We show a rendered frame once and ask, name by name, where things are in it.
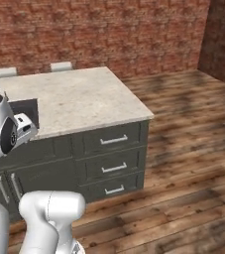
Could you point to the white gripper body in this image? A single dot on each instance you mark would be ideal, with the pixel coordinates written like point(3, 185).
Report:
point(27, 131)

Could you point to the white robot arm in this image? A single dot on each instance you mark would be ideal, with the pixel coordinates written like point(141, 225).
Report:
point(48, 211)

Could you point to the dark grey fixed front panel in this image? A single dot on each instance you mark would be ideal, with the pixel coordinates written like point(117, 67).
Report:
point(51, 150)

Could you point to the white stool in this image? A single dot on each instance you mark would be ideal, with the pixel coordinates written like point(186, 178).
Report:
point(61, 66)
point(5, 71)

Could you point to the dark grey large drawer front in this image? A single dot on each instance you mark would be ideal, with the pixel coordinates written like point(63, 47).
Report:
point(90, 140)
point(92, 168)

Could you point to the dark grey small drawer front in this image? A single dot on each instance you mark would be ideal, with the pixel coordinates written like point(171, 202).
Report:
point(94, 191)

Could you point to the dark grey island cabinet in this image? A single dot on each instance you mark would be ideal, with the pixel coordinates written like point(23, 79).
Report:
point(143, 155)

